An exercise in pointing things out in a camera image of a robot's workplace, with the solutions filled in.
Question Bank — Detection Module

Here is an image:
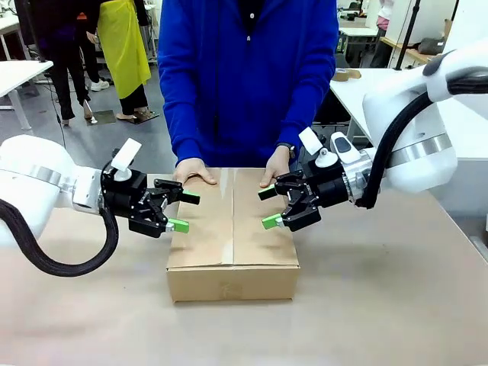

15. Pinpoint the large white work table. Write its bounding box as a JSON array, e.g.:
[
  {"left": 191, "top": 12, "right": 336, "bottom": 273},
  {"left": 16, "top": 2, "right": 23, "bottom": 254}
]
[{"left": 329, "top": 67, "right": 400, "bottom": 147}]

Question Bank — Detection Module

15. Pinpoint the person in blue jacket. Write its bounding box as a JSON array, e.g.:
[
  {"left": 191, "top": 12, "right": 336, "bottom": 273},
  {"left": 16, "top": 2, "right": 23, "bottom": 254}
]
[{"left": 157, "top": 0, "right": 340, "bottom": 169}]

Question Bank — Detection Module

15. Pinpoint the wooden desk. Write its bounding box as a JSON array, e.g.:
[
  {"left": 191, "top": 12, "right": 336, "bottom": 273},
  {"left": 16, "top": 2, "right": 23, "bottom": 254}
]
[{"left": 380, "top": 36, "right": 440, "bottom": 66}]

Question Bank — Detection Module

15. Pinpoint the person's right hand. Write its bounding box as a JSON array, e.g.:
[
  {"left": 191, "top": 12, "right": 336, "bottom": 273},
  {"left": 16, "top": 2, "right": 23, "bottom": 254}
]
[{"left": 172, "top": 157, "right": 219, "bottom": 187}]

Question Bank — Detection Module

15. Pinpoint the black tripod pole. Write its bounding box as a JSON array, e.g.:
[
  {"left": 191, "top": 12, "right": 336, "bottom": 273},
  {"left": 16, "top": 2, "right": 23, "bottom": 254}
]
[{"left": 393, "top": 0, "right": 422, "bottom": 72}]

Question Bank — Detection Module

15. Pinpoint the brown cardboard box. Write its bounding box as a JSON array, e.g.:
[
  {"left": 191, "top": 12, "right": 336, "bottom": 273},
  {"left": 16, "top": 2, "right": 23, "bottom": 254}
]
[{"left": 165, "top": 167, "right": 300, "bottom": 303}]

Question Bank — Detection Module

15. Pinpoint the white partition panel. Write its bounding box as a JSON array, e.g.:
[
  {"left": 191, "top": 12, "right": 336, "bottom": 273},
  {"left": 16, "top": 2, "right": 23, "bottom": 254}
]
[{"left": 443, "top": 0, "right": 488, "bottom": 54}]

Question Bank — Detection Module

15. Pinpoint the black left arm cable sleeve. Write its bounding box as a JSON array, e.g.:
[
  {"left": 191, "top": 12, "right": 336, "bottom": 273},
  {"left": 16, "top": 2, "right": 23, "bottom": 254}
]
[{"left": 0, "top": 197, "right": 120, "bottom": 278}]

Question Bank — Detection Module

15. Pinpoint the brown packing tape roll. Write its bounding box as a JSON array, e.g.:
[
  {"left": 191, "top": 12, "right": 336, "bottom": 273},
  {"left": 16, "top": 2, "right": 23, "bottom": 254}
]
[{"left": 332, "top": 68, "right": 362, "bottom": 82}]

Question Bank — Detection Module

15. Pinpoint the person's left forearm blue sleeve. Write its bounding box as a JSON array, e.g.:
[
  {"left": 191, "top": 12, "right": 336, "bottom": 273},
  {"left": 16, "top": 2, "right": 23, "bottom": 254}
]
[{"left": 265, "top": 87, "right": 331, "bottom": 153}]

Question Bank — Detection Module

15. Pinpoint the dark floor mat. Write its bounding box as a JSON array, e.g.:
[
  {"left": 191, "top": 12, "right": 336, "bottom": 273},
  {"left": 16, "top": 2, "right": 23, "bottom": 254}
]
[
  {"left": 86, "top": 109, "right": 117, "bottom": 126},
  {"left": 116, "top": 108, "right": 160, "bottom": 124}
]

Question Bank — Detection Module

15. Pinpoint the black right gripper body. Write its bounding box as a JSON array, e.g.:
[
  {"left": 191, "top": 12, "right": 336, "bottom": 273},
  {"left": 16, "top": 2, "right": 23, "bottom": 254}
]
[{"left": 303, "top": 161, "right": 351, "bottom": 221}]

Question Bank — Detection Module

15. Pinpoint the white table with grey leg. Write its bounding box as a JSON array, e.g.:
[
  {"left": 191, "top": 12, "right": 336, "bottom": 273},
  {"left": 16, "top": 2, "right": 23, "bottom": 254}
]
[{"left": 0, "top": 59, "right": 55, "bottom": 131}]

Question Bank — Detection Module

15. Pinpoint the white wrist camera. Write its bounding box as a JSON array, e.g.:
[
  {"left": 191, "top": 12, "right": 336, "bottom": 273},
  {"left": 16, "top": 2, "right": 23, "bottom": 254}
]
[
  {"left": 297, "top": 127, "right": 339, "bottom": 169},
  {"left": 109, "top": 138, "right": 143, "bottom": 182}
]

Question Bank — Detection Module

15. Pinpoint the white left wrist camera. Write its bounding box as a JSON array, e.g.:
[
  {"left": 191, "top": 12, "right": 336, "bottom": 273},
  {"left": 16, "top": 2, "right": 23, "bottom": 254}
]
[{"left": 109, "top": 138, "right": 143, "bottom": 182}]

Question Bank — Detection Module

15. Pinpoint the person's left hand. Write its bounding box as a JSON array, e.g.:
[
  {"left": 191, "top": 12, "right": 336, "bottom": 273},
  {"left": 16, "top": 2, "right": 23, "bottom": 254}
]
[{"left": 258, "top": 145, "right": 297, "bottom": 189}]

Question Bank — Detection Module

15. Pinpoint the person's right forearm blue sleeve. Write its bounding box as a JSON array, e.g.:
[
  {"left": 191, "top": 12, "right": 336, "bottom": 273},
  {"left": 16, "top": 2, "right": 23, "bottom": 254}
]
[{"left": 162, "top": 91, "right": 210, "bottom": 168}]

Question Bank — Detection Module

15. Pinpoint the person in black clothes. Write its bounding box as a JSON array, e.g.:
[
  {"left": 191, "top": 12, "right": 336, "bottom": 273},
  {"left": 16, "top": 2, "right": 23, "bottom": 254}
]
[{"left": 26, "top": 0, "right": 101, "bottom": 126}]

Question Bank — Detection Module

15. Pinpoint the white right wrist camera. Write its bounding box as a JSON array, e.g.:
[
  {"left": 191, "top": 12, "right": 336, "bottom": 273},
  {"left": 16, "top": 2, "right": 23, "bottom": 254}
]
[{"left": 297, "top": 127, "right": 339, "bottom": 169}]

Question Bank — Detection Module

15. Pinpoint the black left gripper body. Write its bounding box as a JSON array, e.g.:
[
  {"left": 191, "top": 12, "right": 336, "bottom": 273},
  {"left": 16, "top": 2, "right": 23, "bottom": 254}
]
[{"left": 100, "top": 169, "right": 153, "bottom": 231}]

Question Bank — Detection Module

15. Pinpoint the person in yellow apron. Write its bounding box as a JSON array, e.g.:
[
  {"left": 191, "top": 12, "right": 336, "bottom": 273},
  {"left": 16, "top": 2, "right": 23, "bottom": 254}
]
[{"left": 96, "top": 0, "right": 154, "bottom": 122}]

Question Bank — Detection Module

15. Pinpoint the black arm cable sleeve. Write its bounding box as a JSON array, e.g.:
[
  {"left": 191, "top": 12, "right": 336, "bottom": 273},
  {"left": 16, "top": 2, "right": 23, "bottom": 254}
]
[
  {"left": 0, "top": 197, "right": 120, "bottom": 278},
  {"left": 355, "top": 72, "right": 488, "bottom": 210}
]

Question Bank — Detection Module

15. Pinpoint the brown bag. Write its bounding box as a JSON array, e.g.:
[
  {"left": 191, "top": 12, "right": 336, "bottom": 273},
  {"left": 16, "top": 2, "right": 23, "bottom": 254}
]
[{"left": 416, "top": 37, "right": 446, "bottom": 55}]

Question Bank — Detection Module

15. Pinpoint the black right arm cable sleeve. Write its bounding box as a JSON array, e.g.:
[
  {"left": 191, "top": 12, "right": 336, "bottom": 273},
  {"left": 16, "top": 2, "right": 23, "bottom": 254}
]
[{"left": 355, "top": 72, "right": 488, "bottom": 210}]

